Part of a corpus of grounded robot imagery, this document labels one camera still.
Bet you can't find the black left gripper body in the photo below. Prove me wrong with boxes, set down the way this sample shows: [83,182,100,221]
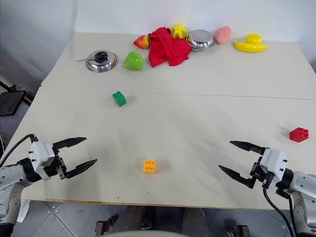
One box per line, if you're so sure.
[48,146,69,181]

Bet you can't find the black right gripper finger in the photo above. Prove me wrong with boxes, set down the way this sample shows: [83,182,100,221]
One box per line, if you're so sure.
[218,164,257,189]
[229,140,266,156]

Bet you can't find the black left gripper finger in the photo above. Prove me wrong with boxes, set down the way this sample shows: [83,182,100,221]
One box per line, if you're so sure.
[64,158,98,179]
[52,137,87,150]

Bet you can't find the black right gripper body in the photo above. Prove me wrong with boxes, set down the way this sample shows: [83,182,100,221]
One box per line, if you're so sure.
[248,147,271,189]

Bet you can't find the red toy brick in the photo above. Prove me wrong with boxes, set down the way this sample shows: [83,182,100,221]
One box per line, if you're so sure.
[289,127,310,143]

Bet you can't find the dark rounded robot leg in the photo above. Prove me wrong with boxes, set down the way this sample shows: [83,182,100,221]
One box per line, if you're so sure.
[182,207,208,237]
[114,206,146,235]

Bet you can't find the green toy brick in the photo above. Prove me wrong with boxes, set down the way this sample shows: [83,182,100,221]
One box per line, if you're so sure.
[111,91,127,108]

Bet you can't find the orange toy brick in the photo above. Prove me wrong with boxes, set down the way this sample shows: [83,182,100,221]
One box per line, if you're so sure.
[142,159,157,175]

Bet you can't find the black stand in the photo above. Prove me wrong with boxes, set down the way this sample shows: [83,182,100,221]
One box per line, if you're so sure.
[0,80,35,118]

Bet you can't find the steel pot lid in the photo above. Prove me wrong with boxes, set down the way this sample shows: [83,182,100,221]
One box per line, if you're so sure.
[85,50,119,74]

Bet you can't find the yellow toy banana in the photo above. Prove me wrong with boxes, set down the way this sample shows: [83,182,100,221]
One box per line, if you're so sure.
[233,40,268,53]

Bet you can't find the green toy pear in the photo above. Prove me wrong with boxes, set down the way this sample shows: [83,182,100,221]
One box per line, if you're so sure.
[123,50,145,72]

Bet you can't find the yellow toy lemon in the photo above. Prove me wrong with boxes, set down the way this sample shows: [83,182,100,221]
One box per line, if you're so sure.
[245,33,263,45]

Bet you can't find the pink toy peach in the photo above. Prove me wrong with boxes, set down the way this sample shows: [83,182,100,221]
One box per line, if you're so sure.
[213,26,232,44]

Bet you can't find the empty steel bowl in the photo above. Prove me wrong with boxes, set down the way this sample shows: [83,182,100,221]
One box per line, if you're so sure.
[184,29,215,52]

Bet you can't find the toy strawberry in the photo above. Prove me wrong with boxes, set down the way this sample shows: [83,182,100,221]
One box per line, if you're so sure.
[133,35,151,49]

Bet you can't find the red cloth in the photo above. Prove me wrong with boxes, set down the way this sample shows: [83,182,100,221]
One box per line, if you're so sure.
[148,27,193,68]

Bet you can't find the yellow toy starfruit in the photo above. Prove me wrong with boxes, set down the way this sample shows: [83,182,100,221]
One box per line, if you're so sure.
[171,22,188,40]

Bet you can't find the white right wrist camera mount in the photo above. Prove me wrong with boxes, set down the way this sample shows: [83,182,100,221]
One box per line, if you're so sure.
[260,148,288,190]

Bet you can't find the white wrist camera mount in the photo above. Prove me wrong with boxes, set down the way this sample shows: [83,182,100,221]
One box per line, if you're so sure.
[260,148,288,190]
[28,141,55,181]

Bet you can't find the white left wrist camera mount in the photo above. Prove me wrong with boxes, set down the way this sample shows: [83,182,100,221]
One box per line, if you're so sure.
[28,141,55,181]

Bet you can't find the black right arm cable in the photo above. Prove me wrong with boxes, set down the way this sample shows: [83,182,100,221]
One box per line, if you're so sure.
[262,173,296,237]

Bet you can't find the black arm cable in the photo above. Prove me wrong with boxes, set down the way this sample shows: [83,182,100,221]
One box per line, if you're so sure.
[262,173,296,237]
[0,134,38,167]

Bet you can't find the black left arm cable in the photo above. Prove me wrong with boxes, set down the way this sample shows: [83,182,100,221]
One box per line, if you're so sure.
[0,134,38,167]

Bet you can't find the black handled scissors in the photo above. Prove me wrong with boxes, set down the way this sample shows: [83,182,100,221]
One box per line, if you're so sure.
[75,51,109,63]

